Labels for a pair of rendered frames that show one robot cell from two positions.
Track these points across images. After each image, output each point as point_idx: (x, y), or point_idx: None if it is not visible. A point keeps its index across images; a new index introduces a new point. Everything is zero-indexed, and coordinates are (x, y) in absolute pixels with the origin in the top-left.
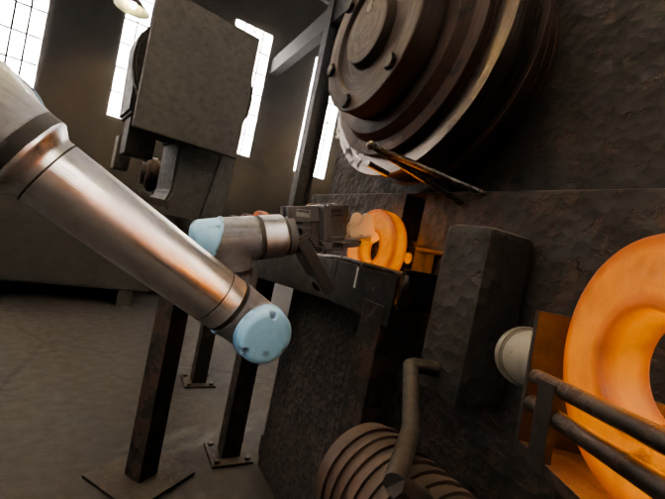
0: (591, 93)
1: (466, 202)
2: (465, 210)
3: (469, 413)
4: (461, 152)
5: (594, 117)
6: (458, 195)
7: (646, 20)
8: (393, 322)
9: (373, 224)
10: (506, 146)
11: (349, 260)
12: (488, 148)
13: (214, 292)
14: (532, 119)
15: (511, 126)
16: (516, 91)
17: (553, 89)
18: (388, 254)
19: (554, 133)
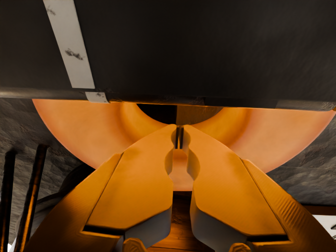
0: (16, 183)
1: (34, 147)
2: (27, 138)
3: None
4: (47, 206)
5: (0, 171)
6: (55, 154)
7: (12, 203)
8: None
9: (178, 170)
10: (71, 166)
11: (227, 102)
12: (76, 175)
13: None
14: (56, 178)
15: (63, 184)
16: (16, 229)
17: (51, 190)
18: (50, 105)
19: (26, 168)
